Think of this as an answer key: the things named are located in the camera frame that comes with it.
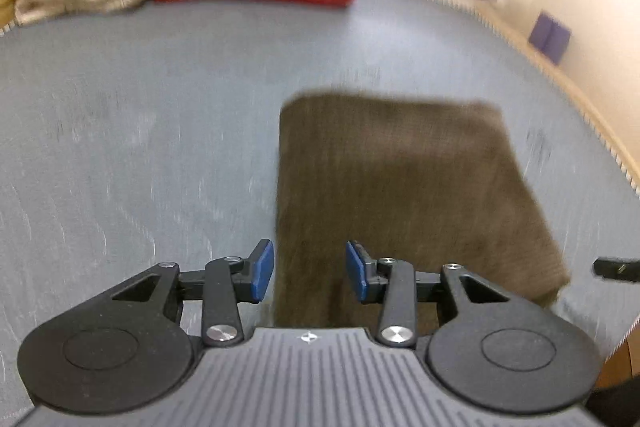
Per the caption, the purple square pad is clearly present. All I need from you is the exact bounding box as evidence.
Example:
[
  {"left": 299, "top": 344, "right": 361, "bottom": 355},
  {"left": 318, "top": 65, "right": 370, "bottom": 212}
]
[{"left": 528, "top": 10, "right": 572, "bottom": 66}]

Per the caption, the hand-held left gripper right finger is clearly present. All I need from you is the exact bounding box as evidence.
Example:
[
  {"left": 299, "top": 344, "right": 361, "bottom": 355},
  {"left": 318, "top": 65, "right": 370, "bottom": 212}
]
[{"left": 346, "top": 240, "right": 516, "bottom": 349}]

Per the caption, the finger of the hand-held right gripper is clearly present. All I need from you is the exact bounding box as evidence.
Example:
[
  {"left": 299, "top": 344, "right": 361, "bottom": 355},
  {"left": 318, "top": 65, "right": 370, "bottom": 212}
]
[{"left": 592, "top": 256, "right": 640, "bottom": 284}]

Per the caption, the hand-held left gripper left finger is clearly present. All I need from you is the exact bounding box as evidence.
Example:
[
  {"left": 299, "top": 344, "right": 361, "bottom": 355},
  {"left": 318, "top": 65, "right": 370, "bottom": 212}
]
[{"left": 110, "top": 238, "right": 275, "bottom": 348}]

